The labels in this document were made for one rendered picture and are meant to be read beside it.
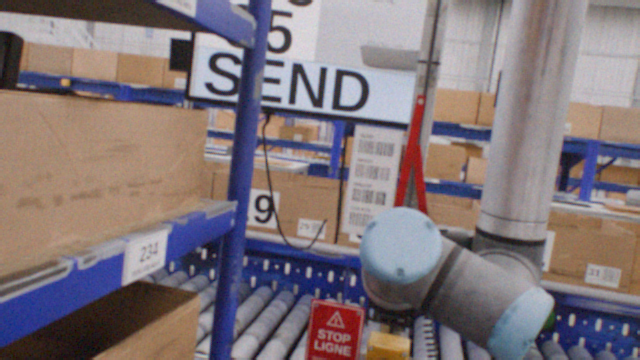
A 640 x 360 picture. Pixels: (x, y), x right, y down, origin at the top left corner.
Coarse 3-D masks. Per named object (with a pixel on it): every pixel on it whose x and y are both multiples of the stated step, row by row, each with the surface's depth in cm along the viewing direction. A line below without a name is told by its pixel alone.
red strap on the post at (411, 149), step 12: (420, 96) 99; (420, 108) 100; (420, 120) 100; (408, 144) 100; (420, 144) 100; (408, 156) 101; (420, 156) 100; (408, 168) 101; (420, 168) 100; (420, 180) 101; (420, 192) 101; (396, 204) 102; (420, 204) 101
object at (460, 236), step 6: (438, 228) 96; (444, 228) 96; (450, 228) 98; (456, 228) 98; (462, 228) 98; (444, 234) 95; (450, 234) 95; (456, 234) 95; (462, 234) 94; (468, 234) 95; (450, 240) 94; (456, 240) 94; (462, 240) 94; (468, 240) 94; (462, 246) 94; (468, 246) 94
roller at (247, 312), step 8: (264, 288) 162; (256, 296) 154; (264, 296) 157; (272, 296) 163; (248, 304) 147; (256, 304) 150; (264, 304) 155; (240, 312) 141; (248, 312) 143; (256, 312) 148; (240, 320) 137; (248, 320) 141; (240, 328) 135; (200, 344) 120; (208, 344) 120; (200, 352) 117
